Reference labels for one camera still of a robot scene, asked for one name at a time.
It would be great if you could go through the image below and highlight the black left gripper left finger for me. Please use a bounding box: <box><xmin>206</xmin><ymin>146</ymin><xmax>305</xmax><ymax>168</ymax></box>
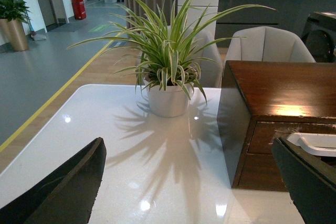
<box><xmin>1</xmin><ymin>137</ymin><xmax>107</xmax><ymax>223</ymax></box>

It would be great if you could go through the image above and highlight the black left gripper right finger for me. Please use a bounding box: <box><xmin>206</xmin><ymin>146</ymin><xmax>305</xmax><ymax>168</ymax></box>
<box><xmin>271</xmin><ymin>137</ymin><xmax>335</xmax><ymax>223</ymax></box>

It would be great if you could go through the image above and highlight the dark wooden drawer cabinet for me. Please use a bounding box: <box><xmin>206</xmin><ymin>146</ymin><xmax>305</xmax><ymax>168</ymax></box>
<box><xmin>217</xmin><ymin>60</ymin><xmax>335</xmax><ymax>191</ymax></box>

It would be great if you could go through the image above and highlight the beige armchair right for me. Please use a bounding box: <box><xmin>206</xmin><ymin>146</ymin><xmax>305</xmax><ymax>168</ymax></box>
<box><xmin>224</xmin><ymin>26</ymin><xmax>315</xmax><ymax>63</ymax></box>

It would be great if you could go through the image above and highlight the beige armchair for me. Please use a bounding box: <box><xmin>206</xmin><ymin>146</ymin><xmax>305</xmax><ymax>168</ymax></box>
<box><xmin>134</xmin><ymin>26</ymin><xmax>223</xmax><ymax>92</ymax></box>
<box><xmin>224</xmin><ymin>26</ymin><xmax>315</xmax><ymax>63</ymax></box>

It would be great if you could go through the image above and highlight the beige armchair left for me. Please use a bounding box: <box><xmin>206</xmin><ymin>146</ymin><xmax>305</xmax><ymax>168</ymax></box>
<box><xmin>134</xmin><ymin>26</ymin><xmax>223</xmax><ymax>92</ymax></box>

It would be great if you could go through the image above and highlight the spider plant in white pot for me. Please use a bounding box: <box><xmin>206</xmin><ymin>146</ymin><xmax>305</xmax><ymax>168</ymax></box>
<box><xmin>67</xmin><ymin>0</ymin><xmax>278</xmax><ymax>119</ymax></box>

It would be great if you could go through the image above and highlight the grey reception counter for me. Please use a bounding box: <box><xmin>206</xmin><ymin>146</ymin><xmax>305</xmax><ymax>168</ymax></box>
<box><xmin>215</xmin><ymin>0</ymin><xmax>335</xmax><ymax>38</ymax></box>

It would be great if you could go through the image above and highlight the red trash bin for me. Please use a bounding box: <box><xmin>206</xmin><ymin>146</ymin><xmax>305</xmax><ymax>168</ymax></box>
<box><xmin>71</xmin><ymin>0</ymin><xmax>87</xmax><ymax>20</ymax></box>

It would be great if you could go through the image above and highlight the green plant in gold planter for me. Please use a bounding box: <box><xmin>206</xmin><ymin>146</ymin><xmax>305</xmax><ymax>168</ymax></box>
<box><xmin>1</xmin><ymin>0</ymin><xmax>29</xmax><ymax>51</ymax></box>

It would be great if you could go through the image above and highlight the broom with teal handle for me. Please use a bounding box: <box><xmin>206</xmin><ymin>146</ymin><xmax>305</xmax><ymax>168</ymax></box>
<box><xmin>25</xmin><ymin>10</ymin><xmax>46</xmax><ymax>41</ymax></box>

